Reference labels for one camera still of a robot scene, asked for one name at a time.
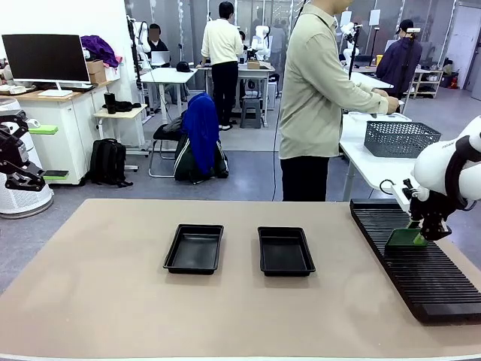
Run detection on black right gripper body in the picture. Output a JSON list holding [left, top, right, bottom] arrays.
[[410, 189, 458, 223]]

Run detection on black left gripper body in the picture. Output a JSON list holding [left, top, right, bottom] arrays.
[[0, 129, 29, 176]]

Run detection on green circuit board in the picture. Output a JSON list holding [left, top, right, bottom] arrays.
[[384, 227, 430, 250]]

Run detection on black ESD tray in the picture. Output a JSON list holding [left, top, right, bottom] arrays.
[[162, 224, 225, 275], [257, 226, 316, 278]]

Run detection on person's right beige-sleeved forearm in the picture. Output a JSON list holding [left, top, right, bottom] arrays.
[[340, 80, 390, 116]]

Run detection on white air purifier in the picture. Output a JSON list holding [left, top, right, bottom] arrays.
[[0, 98, 55, 220]]

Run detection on white cabinet desk wooden top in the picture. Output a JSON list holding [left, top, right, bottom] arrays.
[[0, 80, 113, 186]]

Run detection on white keyboard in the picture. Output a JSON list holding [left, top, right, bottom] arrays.
[[37, 89, 74, 99]]

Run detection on black slotted board rack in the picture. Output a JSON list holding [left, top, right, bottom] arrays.
[[349, 198, 481, 325]]

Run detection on black computer monitor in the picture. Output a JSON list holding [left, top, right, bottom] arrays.
[[2, 33, 92, 93]]

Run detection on black backpack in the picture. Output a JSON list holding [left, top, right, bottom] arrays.
[[89, 138, 134, 188]]

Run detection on grey mesh basket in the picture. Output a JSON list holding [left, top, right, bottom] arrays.
[[363, 120, 443, 159]]

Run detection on small cardboard box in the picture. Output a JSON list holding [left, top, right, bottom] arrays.
[[85, 59, 107, 85]]

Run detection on small wood-top side table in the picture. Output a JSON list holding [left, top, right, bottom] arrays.
[[92, 104, 149, 172]]

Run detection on white side table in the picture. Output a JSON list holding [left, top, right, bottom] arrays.
[[338, 112, 463, 202]]

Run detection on purple cloth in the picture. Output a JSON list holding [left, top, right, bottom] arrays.
[[80, 35, 123, 69]]

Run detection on black metal chair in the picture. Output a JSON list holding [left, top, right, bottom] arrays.
[[148, 123, 181, 178]]

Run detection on metal storage shelf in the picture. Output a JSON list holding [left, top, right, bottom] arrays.
[[410, 68, 445, 100]]

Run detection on white office desk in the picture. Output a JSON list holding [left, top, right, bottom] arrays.
[[139, 67, 198, 114]]

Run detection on silver laptop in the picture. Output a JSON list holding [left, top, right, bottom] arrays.
[[150, 50, 172, 68]]

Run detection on white background table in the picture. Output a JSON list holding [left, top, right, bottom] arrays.
[[347, 71, 395, 91]]

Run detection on seated person dark top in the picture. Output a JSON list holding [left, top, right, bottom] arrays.
[[147, 23, 171, 53]]

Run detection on person in dark jacket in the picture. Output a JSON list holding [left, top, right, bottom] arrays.
[[375, 18, 424, 101]]

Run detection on dark green-striped jacket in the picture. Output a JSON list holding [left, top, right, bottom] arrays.
[[174, 135, 230, 185]]

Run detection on blue jacket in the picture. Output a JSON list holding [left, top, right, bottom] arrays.
[[182, 93, 221, 176]]

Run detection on person in beige shirt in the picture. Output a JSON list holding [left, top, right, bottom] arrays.
[[278, 0, 400, 202]]

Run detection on black tripod stand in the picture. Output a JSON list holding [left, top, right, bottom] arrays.
[[347, 24, 364, 82]]

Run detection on person in white shirt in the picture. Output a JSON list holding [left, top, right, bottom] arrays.
[[201, 1, 246, 131]]

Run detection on grey step stool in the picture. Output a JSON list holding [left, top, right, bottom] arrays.
[[239, 98, 265, 130]]

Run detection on grey workbench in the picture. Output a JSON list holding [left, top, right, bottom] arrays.
[[197, 62, 277, 126]]

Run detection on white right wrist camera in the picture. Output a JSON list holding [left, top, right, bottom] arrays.
[[389, 182, 413, 213]]

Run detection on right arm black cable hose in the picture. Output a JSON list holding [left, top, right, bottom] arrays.
[[445, 135, 481, 211]]

